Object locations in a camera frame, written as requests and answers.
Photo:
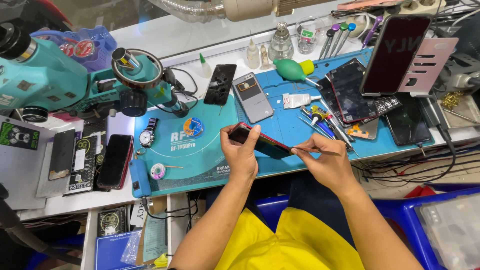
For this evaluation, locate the person's right hand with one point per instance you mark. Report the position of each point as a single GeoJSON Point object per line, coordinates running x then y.
{"type": "Point", "coordinates": [328, 167]}

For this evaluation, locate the person's left hand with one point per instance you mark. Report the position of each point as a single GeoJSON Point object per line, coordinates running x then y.
{"type": "Point", "coordinates": [240, 161]}

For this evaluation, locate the thin metal pry card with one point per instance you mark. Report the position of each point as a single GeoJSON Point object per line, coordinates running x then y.
{"type": "Point", "coordinates": [322, 151]}

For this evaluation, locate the red-edged black smartphone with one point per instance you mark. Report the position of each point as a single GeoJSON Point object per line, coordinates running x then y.
{"type": "Point", "coordinates": [268, 146]}

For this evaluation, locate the heap of screwdrivers and tweezers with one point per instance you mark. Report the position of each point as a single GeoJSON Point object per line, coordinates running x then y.
{"type": "Point", "coordinates": [326, 123]}

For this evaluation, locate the metal plate with orange part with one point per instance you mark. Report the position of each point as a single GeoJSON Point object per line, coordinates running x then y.
{"type": "Point", "coordinates": [362, 130]}

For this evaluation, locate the blue silicone repair mat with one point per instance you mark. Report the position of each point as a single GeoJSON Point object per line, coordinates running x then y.
{"type": "Point", "coordinates": [285, 123]}

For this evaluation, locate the teal microscope base mat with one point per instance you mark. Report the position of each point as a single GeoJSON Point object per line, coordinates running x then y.
{"type": "Point", "coordinates": [180, 157]}

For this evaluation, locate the grey phone back cover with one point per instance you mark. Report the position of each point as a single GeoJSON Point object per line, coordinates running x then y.
{"type": "Point", "coordinates": [253, 99]}

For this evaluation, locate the white adhesive tube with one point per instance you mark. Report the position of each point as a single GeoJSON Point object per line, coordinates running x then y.
{"type": "Point", "coordinates": [298, 100]}

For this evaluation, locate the black phone display panel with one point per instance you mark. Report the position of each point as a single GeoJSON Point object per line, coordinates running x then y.
{"type": "Point", "coordinates": [326, 93]}

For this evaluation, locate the cracked black phone screen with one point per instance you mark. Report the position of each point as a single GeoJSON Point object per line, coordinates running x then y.
{"type": "Point", "coordinates": [220, 84]}

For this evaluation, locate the small solder wick reel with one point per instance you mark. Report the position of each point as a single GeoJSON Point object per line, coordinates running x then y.
{"type": "Point", "coordinates": [158, 171]}

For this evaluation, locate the blue plastic chair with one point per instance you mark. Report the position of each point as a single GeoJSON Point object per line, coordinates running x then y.
{"type": "Point", "coordinates": [397, 217]}

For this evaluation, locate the yellow shirt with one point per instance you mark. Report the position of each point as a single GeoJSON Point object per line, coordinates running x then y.
{"type": "Point", "coordinates": [288, 243]}

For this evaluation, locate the black patterned protector packet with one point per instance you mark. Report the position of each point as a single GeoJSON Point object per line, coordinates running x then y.
{"type": "Point", "coordinates": [388, 104]}

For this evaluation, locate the glossy black smartphone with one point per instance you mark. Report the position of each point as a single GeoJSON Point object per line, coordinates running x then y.
{"type": "Point", "coordinates": [408, 123]}

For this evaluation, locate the silver black wristwatch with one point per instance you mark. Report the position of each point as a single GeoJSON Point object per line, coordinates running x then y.
{"type": "Point", "coordinates": [146, 137]}

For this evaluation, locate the green-capped white squeeze bottle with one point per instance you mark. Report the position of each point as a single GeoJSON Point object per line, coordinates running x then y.
{"type": "Point", "coordinates": [205, 67]}

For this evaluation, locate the blue handheld power unit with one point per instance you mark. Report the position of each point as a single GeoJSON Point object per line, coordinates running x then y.
{"type": "Point", "coordinates": [139, 178]}

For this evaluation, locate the yellow plastic cap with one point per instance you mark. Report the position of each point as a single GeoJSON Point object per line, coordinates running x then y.
{"type": "Point", "coordinates": [307, 66]}

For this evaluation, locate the green rubber air blower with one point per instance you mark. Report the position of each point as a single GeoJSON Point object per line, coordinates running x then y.
{"type": "Point", "coordinates": [288, 69]}

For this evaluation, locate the small clear glue bottle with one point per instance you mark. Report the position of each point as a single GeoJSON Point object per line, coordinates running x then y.
{"type": "Point", "coordinates": [265, 58]}

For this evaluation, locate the needle-tip white bottle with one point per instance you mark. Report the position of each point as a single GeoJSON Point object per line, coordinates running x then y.
{"type": "Point", "coordinates": [253, 54]}

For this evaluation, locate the glass alcohol dispenser bottle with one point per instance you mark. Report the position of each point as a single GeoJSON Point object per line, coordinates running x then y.
{"type": "Point", "coordinates": [280, 45]}

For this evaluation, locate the black-capped screwdriver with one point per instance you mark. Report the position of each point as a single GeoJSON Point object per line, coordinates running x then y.
{"type": "Point", "coordinates": [327, 43]}

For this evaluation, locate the red-cased black smartphone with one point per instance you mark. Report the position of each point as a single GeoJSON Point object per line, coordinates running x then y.
{"type": "Point", "coordinates": [114, 161]}

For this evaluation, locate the purple-capped screwdriver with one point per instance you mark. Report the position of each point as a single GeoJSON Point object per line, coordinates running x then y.
{"type": "Point", "coordinates": [333, 37]}

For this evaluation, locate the green-capped screwdriver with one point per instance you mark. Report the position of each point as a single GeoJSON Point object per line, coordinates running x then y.
{"type": "Point", "coordinates": [339, 37]}

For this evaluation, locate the black smartphone on stand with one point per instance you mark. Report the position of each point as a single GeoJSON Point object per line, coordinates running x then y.
{"type": "Point", "coordinates": [395, 54]}

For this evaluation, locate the blue-capped screwdriver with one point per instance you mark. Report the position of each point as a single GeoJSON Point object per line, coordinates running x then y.
{"type": "Point", "coordinates": [347, 35]}

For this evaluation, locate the clear glass beaker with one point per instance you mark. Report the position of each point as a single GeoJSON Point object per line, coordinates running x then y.
{"type": "Point", "coordinates": [308, 35]}

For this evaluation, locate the clear plastic organizer box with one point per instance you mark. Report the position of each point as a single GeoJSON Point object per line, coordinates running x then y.
{"type": "Point", "coordinates": [452, 232]}

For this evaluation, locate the open drawer with packets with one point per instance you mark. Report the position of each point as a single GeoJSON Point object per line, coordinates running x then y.
{"type": "Point", "coordinates": [120, 240]}

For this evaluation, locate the brass wool tip cleaner tray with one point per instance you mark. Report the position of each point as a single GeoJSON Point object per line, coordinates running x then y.
{"type": "Point", "coordinates": [459, 107]}

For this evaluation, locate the pink metal phone stand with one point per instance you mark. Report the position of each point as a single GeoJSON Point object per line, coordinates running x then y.
{"type": "Point", "coordinates": [431, 65]}

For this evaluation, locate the black screen protector packets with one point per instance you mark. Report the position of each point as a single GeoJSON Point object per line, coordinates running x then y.
{"type": "Point", "coordinates": [84, 165]}

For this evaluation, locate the black replacement screen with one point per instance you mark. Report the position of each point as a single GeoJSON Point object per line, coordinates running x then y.
{"type": "Point", "coordinates": [62, 153]}

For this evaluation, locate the white power strip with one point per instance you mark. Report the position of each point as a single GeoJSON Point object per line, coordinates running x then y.
{"type": "Point", "coordinates": [420, 6]}

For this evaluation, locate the teal stereo microscope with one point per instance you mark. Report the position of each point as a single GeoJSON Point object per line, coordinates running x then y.
{"type": "Point", "coordinates": [48, 75]}

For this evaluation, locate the grey plate with sticker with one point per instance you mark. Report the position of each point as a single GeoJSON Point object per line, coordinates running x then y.
{"type": "Point", "coordinates": [18, 168]}

